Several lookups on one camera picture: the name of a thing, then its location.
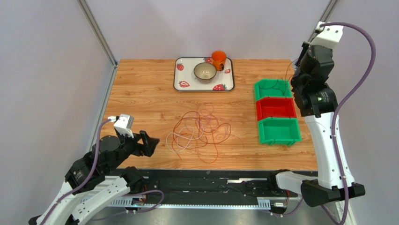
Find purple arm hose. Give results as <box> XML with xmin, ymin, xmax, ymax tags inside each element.
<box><xmin>39</xmin><ymin>118</ymin><xmax>164</xmax><ymax>224</ymax></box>
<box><xmin>269</xmin><ymin>22</ymin><xmax>377</xmax><ymax>225</ymax></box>

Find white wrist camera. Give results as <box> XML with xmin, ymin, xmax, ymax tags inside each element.
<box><xmin>310</xmin><ymin>21</ymin><xmax>343</xmax><ymax>50</ymax></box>
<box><xmin>107</xmin><ymin>114</ymin><xmax>134</xmax><ymax>138</ymax></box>

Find grey ceramic bowl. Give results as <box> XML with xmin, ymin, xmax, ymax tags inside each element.
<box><xmin>193</xmin><ymin>62</ymin><xmax>217</xmax><ymax>83</ymax></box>

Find green bin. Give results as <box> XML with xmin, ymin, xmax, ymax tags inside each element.
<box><xmin>258</xmin><ymin>118</ymin><xmax>302</xmax><ymax>146</ymax></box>
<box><xmin>253</xmin><ymin>79</ymin><xmax>292</xmax><ymax>101</ymax></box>

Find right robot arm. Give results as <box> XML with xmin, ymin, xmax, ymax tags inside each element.
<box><xmin>270</xmin><ymin>42</ymin><xmax>365</xmax><ymax>207</ymax></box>

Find orange mug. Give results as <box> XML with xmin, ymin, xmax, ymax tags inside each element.
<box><xmin>211</xmin><ymin>51</ymin><xmax>227</xmax><ymax>71</ymax></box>

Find red bin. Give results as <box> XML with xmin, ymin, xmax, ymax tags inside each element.
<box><xmin>256</xmin><ymin>97</ymin><xmax>297</xmax><ymax>121</ymax></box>

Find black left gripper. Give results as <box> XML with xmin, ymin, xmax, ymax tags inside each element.
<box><xmin>106</xmin><ymin>128</ymin><xmax>160</xmax><ymax>173</ymax></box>

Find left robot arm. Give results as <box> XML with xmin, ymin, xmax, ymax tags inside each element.
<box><xmin>28</xmin><ymin>130</ymin><xmax>160</xmax><ymax>225</ymax></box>

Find purple right arm hose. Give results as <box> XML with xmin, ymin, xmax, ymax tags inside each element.
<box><xmin>269</xmin><ymin>22</ymin><xmax>377</xmax><ymax>225</ymax></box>

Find strawberry pattern tray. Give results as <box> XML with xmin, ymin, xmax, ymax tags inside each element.
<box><xmin>174</xmin><ymin>57</ymin><xmax>235</xmax><ymax>92</ymax></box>

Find far green bin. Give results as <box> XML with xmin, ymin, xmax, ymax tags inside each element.
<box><xmin>253</xmin><ymin>79</ymin><xmax>292</xmax><ymax>101</ymax></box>

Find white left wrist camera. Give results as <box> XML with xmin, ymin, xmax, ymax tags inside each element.
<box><xmin>107</xmin><ymin>114</ymin><xmax>134</xmax><ymax>138</ymax></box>

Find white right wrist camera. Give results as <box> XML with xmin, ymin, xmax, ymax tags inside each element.
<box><xmin>310</xmin><ymin>21</ymin><xmax>343</xmax><ymax>50</ymax></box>

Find purple left arm hose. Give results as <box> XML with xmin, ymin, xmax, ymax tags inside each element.
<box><xmin>39</xmin><ymin>118</ymin><xmax>164</xmax><ymax>224</ymax></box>

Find near green bin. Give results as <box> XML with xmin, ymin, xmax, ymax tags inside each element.
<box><xmin>258</xmin><ymin>118</ymin><xmax>302</xmax><ymax>146</ymax></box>

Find white cable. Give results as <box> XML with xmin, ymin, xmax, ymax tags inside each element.
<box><xmin>166</xmin><ymin>126</ymin><xmax>195</xmax><ymax>153</ymax></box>

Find red cable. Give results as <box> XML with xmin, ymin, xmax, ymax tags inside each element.
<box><xmin>172</xmin><ymin>59</ymin><xmax>297</xmax><ymax>150</ymax></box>

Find pink cable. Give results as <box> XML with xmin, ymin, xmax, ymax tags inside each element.
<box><xmin>196</xmin><ymin>104</ymin><xmax>233</xmax><ymax>141</ymax></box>

